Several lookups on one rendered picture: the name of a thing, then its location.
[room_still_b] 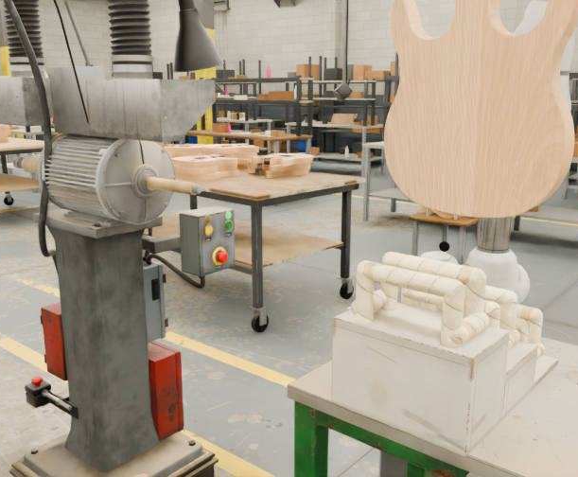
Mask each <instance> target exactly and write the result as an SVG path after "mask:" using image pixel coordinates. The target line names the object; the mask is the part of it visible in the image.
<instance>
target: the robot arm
mask: <svg viewBox="0 0 578 477"><path fill-rule="evenodd" d="M547 3H548V0H532V1H531V2H530V4H529V6H528V7H527V8H526V10H525V13H524V17H523V20H522V21H521V22H520V25H519V27H518V28H517V29H516V31H515V33H514V34H515V35H522V34H525V33H527V32H529V31H531V30H532V29H533V28H534V27H536V26H537V24H538V23H539V22H540V20H541V19H542V17H543V15H544V12H545V9H546V6H547ZM575 37H576V28H575V30H574V32H573V33H572V35H571V37H570V39H569V41H568V43H567V46H566V48H565V50H564V53H563V57H562V61H561V66H560V82H561V88H562V92H563V95H564V98H565V100H566V102H567V104H568V105H569V110H571V100H570V94H569V70H570V65H571V61H572V58H573V52H574V47H575ZM511 223H512V217H507V218H480V225H479V236H478V246H477V247H476V248H474V249H473V250H472V251H471V252H470V253H469V257H468V259H467V261H466V263H465V265H463V266H467V267H472V268H477V269H481V270H482V271H483V272H484V273H485V275H486V283H485V286H490V287H495V288H499V289H504V290H508V291H512V292H514V293H515V294H516V295H517V303H518V304H520V303H521V302H523V301H524V299H525V298H526V297H527V295H528V293H529V290H530V280H529V277H528V275H527V273H526V271H525V270H524V269H523V268H522V267H521V266H520V265H518V264H517V257H516V256H515V254H514V253H513V252H512V250H510V249H509V243H510V233H511ZM420 257H423V258H428V259H433V260H438V261H443V262H448V263H453V264H458V261H457V260H456V258H455V257H454V256H452V255H449V254H448V253H445V252H439V251H433V252H426V253H424V254H423V255H421V256H420Z"/></svg>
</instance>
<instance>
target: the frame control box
mask: <svg viewBox="0 0 578 477"><path fill-rule="evenodd" d="M226 211H230V212H231V213H232V216H231V219H229V220H226V219H225V212H226ZM206 215H210V216H211V219H212V220H211V222H210V223H208V224H206V223H205V222H204V217H205V216H206ZM179 219H180V241H181V263H182V270H181V271H180V270H179V269H178V268H177V267H175V266H174V265H173V264H171V263H170V262H169V261H167V260H166V259H164V258H163V257H161V256H159V255H157V254H150V255H149V256H148V257H147V261H146V262H145V263H144V266H151V264H152V261H151V260H152V259H153V258H156V259H158V260H159V261H161V262H162V263H164V264H165V265H167V266H168V268H170V269H171V270H172V271H173V272H175V273H176V274H178V275H179V276H180V277H181V278H183V279H184V280H185V281H187V282H188V283H190V284H191V285H193V286H194V287H196V288H199V289H201V288H203V287H204V285H205V276H206V275H208V274H212V273H215V272H219V271H222V270H225V269H228V268H232V267H235V221H234V209H231V208H225V207H219V206H210V207H205V208H201V209H195V210H190V211H185V212H181V213H180V214H179ZM227 221H230V222H231V223H232V224H233V226H232V229H231V230H227V229H226V227H225V225H226V222H227ZM208 225H210V226H211V227H212V229H213V231H212V233H211V235H206V234H205V228H206V227H207V226H208ZM221 251H225V252H227V254H228V259H227V261H226V262H225V263H220V262H219V261H218V258H217V255H218V253H220V252H221ZM183 272H185V273H188V274H193V275H197V276H198V277H199V278H200V279H201V284H200V283H198V282H196V281H194V280H193V279H191V278H190V277H189V276H187V275H186V274H184V273H183Z"/></svg>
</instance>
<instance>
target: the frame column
mask: <svg viewBox="0 0 578 477"><path fill-rule="evenodd" d="M47 228H48V230H49V232H50V233H51V235H52V237H53V239H54V240H55V248H56V259H57V268H58V279H59V289H60V299H61V318H62V329H63V339H64V349H65V359H66V370H67V379H68V390H69V400H70V403H72V404H74V405H75V406H77V407H78V413H79V419H76V418H74V417H72V416H71V426H70V432H69V434H68V436H67V438H66V441H65V444H64V447H65V448H66V449H68V450H69V451H71V452H72V453H74V454H75V455H76V456H77V457H79V458H80V459H82V460H83V461H85V462H86V463H88V464H89V465H91V466H92V467H94V468H96V469H97V470H99V471H100V472H107V471H109V470H111V469H113V468H116V467H118V466H120V465H121V464H123V463H125V462H127V461H129V460H131V459H132V458H133V457H135V456H137V455H139V454H141V453H143V452H144V451H147V450H149V449H151V448H153V447H154V446H156V445H158V444H160V443H162V442H163V440H162V441H159V438H158V434H157V432H156V429H155V426H154V421H153V418H152V413H151V397H150V381H149V350H148V334H147V317H146V301H145V284H144V268H143V252H142V236H143V234H144V231H145V229H143V230H138V231H133V232H129V233H125V234H120V235H115V236H110V237H106V238H90V237H86V236H83V235H80V234H76V233H72V232H68V231H65V230H61V229H58V228H54V227H50V226H47Z"/></svg>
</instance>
